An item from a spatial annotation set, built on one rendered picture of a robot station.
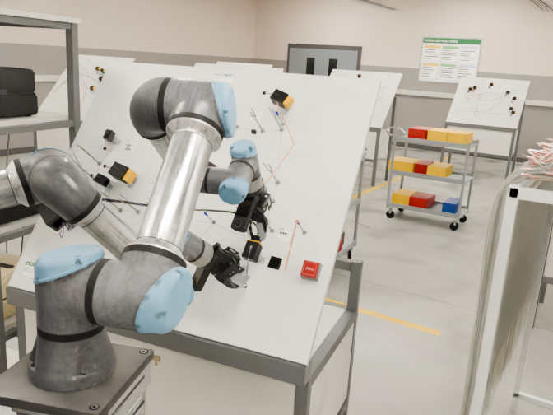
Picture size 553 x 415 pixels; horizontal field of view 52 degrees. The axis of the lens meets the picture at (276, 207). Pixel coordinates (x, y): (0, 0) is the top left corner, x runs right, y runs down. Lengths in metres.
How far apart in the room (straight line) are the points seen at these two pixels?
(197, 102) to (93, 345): 0.49
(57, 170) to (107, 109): 1.14
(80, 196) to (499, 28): 11.81
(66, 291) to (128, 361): 0.22
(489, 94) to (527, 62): 1.98
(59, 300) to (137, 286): 0.14
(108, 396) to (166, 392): 1.03
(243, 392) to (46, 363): 0.95
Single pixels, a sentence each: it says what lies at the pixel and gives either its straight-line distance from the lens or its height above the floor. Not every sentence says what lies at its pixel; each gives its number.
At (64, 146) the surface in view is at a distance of 7.77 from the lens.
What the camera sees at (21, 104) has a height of 1.51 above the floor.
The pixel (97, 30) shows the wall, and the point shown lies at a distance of 11.15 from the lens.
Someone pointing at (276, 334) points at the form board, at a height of 0.92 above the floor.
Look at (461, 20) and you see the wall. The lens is 12.91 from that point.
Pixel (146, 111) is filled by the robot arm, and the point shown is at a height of 1.62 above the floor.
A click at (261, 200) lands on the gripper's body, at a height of 1.32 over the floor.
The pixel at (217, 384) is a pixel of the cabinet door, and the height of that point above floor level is 0.69.
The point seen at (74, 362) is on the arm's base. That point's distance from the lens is 1.06.
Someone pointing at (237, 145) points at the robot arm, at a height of 1.50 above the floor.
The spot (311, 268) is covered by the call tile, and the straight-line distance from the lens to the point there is 1.76.
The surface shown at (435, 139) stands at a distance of 6.58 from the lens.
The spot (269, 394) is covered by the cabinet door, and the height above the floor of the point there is 0.72.
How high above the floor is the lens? 1.73
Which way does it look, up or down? 15 degrees down
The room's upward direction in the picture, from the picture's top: 3 degrees clockwise
